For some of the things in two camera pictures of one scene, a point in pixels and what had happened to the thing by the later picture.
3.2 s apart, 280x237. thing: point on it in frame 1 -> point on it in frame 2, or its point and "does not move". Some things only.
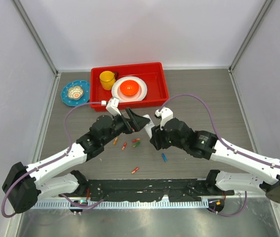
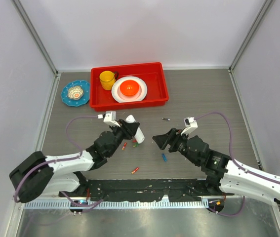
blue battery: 164,158 does not move
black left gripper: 139,122 -> 130,130
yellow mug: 107,79 does not move
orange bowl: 129,88 does not move
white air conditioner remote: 148,127 -> 139,136
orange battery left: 135,170 does not move
